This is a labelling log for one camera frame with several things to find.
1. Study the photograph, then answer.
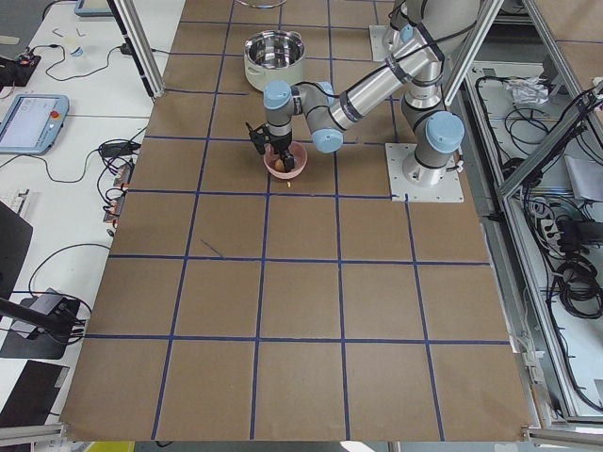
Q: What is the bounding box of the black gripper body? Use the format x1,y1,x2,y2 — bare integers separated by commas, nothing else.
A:
267,122,292,153

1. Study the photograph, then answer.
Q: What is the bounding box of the glass pot lid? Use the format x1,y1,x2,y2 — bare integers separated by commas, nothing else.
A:
236,0,287,9

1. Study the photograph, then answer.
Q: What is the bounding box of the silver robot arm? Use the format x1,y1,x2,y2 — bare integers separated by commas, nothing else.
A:
249,1,481,186

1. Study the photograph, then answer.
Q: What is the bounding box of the pale green cooking pot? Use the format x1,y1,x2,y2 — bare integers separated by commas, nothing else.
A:
244,30,305,91

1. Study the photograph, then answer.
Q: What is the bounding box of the pink plastic bowl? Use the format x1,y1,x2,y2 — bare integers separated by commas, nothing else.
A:
263,141,307,180

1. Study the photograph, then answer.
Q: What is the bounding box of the paper cup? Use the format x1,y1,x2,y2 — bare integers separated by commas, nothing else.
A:
65,37,84,57

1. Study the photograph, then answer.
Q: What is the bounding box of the blue teach pendant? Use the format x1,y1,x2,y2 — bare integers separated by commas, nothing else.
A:
1,94,70,155
73,0,112,17

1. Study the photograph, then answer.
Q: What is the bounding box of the crumpled white paper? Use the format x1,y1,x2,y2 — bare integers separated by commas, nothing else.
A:
505,77,548,105

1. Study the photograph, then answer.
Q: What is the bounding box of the black monitor stand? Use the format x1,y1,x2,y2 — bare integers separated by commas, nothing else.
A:
1,204,84,360

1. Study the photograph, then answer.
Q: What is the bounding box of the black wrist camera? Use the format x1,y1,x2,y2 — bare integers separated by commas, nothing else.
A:
245,122,270,155

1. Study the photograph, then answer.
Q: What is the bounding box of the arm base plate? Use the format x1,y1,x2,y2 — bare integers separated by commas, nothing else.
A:
385,143,464,203
368,24,399,62

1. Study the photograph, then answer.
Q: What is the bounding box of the aluminium frame post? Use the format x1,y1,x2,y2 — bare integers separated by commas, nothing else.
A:
107,0,165,99

